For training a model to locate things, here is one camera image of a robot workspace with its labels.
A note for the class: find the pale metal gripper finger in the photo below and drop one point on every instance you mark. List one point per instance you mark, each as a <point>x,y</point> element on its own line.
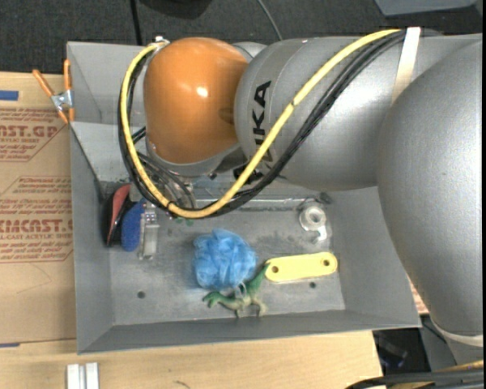
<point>142,253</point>
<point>152,237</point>

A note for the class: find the dark blue oval sponge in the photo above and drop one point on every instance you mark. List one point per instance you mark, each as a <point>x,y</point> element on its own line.
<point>131,227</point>

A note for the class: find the grey metal bin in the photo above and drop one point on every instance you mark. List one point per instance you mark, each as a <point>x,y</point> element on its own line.
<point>178,298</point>

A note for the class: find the light blue mesh sponge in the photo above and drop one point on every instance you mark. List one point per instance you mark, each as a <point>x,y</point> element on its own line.
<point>222,259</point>

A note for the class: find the green toy dinosaur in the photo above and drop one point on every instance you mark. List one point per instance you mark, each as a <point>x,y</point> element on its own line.
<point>243,298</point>

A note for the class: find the brown cardboard board red print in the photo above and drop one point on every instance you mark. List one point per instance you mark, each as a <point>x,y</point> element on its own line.
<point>28,282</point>

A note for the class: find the yellow flat tag with holes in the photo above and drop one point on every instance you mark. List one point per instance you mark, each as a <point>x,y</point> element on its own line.
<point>301,266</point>

